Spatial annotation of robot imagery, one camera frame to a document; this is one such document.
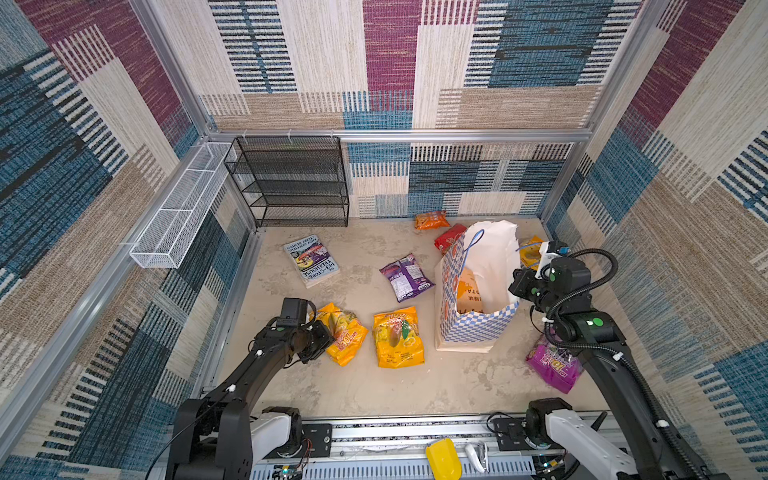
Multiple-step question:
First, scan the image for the yellow mango candy bag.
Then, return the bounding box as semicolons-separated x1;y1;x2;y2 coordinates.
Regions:
373;307;425;369
519;235;544;269
317;303;368;367

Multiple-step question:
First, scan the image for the blue checkered paper bag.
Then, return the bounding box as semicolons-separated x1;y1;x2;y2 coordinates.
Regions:
435;220;540;354

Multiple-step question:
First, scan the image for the orange sweet potato snack bag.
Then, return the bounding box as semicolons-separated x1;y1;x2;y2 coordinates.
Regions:
456;268;484;314

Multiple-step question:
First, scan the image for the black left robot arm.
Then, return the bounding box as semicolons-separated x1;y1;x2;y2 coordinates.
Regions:
162;298;333;479

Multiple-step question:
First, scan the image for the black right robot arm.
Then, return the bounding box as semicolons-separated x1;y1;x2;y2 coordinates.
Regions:
508;249;718;479

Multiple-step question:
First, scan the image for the purple grape candy bag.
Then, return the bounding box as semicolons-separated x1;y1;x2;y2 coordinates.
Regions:
526;336;584;394

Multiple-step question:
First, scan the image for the red fruit candy bag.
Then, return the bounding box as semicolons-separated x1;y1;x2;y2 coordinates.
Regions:
434;224;467;255

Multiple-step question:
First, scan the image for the blue magazine booklet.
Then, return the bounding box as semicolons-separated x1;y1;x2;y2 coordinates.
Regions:
283;235;340;288

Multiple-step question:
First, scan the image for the purple snack packet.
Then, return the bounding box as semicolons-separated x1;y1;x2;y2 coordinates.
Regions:
380;253;435;303

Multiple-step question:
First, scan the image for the small orange chip packet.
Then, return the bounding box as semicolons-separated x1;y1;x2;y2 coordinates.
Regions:
414;211;451;230

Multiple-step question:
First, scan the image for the yellow plastic scoop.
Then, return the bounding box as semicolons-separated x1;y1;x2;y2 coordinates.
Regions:
426;438;462;480

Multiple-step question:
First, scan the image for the white plastic clip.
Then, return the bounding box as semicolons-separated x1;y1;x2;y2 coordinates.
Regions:
464;442;489;473

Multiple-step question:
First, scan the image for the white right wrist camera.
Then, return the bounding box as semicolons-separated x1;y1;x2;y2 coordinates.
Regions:
536;240;570;279

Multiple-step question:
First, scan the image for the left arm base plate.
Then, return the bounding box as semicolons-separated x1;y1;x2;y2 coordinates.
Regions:
266;423;333;460

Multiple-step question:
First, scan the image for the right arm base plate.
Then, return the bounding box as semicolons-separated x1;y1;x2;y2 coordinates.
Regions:
491;416;535;452

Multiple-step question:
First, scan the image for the black wire shelf rack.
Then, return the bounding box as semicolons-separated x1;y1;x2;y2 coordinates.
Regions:
224;136;350;228

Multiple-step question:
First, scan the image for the white wire mesh basket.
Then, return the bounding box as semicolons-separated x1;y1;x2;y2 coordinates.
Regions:
130;142;230;269

